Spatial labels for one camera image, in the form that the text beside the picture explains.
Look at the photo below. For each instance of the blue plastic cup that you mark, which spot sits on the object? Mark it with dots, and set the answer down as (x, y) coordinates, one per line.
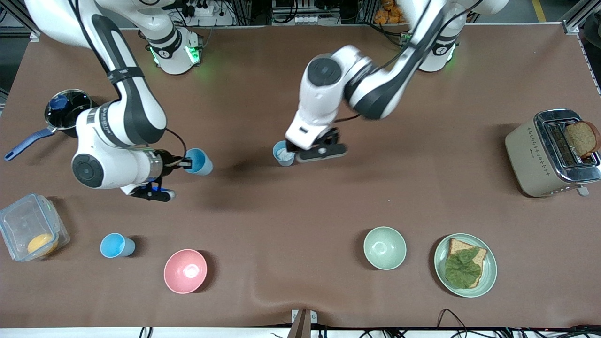
(116, 245)
(201, 162)

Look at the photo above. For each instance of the white crumpled wad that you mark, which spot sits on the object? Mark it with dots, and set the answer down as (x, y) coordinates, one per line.
(282, 153)

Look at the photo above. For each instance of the clear plastic food container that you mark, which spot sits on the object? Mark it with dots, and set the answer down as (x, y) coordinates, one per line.
(19, 220)

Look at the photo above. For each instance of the bag of orange snacks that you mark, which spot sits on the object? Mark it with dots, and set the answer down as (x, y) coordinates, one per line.
(387, 11)

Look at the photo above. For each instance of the yellow round food piece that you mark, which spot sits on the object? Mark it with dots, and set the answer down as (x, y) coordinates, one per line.
(41, 244)

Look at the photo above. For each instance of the small white socket strip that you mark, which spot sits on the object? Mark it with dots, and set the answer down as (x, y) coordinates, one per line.
(309, 19)

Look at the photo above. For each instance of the green lettuce leaf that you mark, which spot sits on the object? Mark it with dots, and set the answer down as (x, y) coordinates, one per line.
(462, 267)

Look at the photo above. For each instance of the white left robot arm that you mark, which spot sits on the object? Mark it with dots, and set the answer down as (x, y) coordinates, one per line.
(324, 94)

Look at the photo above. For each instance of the brown bread slice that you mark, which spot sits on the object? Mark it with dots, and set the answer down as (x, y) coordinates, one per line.
(458, 245)

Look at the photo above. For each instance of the aluminium frame bar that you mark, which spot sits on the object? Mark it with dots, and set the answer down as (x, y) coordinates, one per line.
(19, 19)
(580, 16)

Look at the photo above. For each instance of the dark toast slice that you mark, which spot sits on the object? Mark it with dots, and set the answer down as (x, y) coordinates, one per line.
(582, 138)

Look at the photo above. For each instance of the pale green plate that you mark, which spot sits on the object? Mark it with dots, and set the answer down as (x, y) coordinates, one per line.
(488, 270)

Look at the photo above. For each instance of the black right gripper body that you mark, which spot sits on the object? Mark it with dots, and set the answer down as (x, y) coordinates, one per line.
(168, 163)

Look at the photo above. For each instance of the pink bowl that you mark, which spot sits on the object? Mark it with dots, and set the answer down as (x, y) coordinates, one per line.
(185, 271)

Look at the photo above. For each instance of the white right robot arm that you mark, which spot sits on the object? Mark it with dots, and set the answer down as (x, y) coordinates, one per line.
(136, 108)

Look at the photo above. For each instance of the white power strip with plugs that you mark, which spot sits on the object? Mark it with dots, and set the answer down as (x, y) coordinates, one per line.
(204, 9)

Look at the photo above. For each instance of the blue cup with white wad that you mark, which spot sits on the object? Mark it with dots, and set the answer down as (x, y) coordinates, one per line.
(283, 161)

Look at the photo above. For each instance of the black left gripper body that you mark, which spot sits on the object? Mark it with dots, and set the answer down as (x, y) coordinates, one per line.
(331, 137)

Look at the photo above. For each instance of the metal table clamp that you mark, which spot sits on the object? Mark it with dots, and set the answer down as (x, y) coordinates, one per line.
(304, 324)

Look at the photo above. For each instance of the beige and chrome toaster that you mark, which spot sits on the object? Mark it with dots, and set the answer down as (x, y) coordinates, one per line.
(530, 159)

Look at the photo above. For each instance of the pale green bowl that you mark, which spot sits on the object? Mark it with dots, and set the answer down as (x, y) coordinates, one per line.
(385, 248)

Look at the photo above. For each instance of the dark blue round item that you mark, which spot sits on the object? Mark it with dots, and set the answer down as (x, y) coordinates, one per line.
(58, 101)

